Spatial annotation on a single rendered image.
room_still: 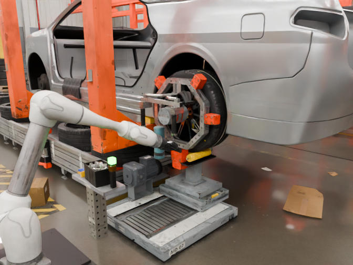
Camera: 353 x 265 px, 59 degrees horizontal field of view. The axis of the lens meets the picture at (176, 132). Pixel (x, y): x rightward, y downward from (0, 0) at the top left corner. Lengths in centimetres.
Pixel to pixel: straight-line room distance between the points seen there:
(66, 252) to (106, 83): 129
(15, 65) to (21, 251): 293
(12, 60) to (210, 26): 265
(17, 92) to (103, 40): 201
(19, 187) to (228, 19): 160
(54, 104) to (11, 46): 275
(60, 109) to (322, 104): 146
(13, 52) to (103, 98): 196
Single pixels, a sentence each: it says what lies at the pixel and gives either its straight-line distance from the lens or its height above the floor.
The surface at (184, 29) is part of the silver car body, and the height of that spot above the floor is 148.
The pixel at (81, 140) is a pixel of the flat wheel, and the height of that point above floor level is 40.
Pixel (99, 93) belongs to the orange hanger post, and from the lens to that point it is 248.
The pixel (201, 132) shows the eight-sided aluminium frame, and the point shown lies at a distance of 228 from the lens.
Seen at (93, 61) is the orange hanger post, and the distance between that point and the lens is 249.
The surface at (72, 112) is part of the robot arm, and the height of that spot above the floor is 104.
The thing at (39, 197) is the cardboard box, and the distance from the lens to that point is 303.
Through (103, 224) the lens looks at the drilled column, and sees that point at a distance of 242.
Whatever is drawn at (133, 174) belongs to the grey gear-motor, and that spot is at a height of 35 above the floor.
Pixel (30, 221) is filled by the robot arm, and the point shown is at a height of 57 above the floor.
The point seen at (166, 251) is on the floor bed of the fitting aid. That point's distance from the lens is 214.
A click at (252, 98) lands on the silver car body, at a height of 102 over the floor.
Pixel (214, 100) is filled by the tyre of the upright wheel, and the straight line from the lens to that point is 228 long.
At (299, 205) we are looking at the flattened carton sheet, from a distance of 301.
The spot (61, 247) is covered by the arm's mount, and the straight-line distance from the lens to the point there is 184.
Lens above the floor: 131
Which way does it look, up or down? 14 degrees down
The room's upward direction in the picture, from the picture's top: straight up
